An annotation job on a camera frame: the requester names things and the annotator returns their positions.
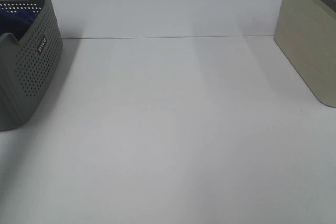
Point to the blue microfibre towel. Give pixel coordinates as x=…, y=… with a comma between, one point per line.
x=17, y=23

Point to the grey perforated plastic basket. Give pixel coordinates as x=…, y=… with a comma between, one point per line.
x=28, y=65

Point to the beige plastic bin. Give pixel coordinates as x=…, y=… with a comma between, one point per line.
x=305, y=33

